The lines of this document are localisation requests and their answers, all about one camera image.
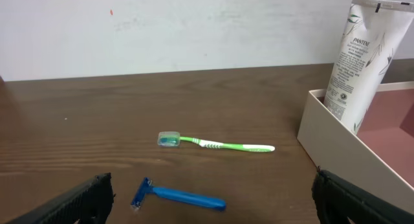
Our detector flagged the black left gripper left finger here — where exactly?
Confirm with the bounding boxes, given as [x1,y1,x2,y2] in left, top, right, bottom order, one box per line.
[8,173,114,224]

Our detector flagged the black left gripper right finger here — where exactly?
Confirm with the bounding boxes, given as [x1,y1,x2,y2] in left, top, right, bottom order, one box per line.
[312,168,413,224]

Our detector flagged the white Pantene tube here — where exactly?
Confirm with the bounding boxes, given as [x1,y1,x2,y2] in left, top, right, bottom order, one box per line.
[324,0,413,133]

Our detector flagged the white box pink interior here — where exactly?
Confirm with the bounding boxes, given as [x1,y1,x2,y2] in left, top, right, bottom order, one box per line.
[298,82,413,213]

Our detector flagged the blue disposable razor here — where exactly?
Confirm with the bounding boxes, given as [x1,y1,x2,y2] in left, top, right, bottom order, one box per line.
[131,177,226,211]

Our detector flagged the green white toothbrush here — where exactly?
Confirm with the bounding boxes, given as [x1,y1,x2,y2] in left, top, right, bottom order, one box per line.
[157,131,276,153]

